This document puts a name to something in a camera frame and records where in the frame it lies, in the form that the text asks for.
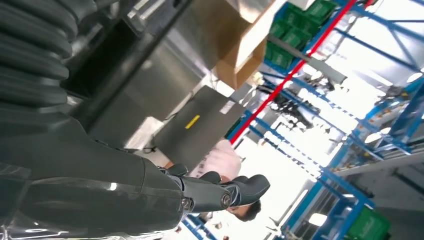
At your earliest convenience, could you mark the grey box with yellow label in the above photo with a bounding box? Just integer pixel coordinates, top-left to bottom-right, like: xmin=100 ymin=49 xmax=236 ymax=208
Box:
xmin=153 ymin=85 xmax=247 ymax=174

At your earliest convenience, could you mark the blue rack with green bins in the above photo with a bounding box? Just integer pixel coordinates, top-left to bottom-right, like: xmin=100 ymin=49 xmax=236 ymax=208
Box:
xmin=180 ymin=0 xmax=424 ymax=240

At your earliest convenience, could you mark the green plastic bin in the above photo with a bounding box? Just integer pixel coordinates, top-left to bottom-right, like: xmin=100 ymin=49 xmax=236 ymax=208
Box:
xmin=305 ymin=0 xmax=338 ymax=21
xmin=282 ymin=27 xmax=313 ymax=51
xmin=344 ymin=205 xmax=392 ymax=240
xmin=268 ymin=18 xmax=293 ymax=39
xmin=264 ymin=41 xmax=295 ymax=70

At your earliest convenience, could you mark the person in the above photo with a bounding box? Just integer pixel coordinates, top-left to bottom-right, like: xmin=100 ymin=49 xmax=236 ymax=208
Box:
xmin=163 ymin=139 xmax=263 ymax=223

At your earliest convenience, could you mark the stainless steel workbench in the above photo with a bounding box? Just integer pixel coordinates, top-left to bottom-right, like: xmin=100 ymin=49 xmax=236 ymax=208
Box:
xmin=66 ymin=0 xmax=253 ymax=153

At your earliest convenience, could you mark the open cardboard box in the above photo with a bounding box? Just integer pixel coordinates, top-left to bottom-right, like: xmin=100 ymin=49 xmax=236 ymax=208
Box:
xmin=214 ymin=0 xmax=289 ymax=91

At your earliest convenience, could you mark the red barrier belt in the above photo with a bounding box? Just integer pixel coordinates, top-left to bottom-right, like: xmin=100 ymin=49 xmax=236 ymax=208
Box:
xmin=229 ymin=0 xmax=375 ymax=146

